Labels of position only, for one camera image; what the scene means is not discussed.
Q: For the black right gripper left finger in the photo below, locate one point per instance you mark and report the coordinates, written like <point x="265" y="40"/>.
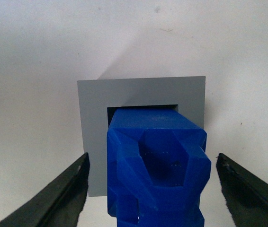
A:
<point x="59" y="204"/>

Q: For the blue handled insert part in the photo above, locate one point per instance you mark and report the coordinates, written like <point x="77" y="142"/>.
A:
<point x="156" y="168"/>

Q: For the gray cube base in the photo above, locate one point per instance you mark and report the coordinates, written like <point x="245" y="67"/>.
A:
<point x="96" y="96"/>

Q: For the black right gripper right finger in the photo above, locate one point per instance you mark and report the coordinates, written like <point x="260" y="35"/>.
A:
<point x="245" y="194"/>

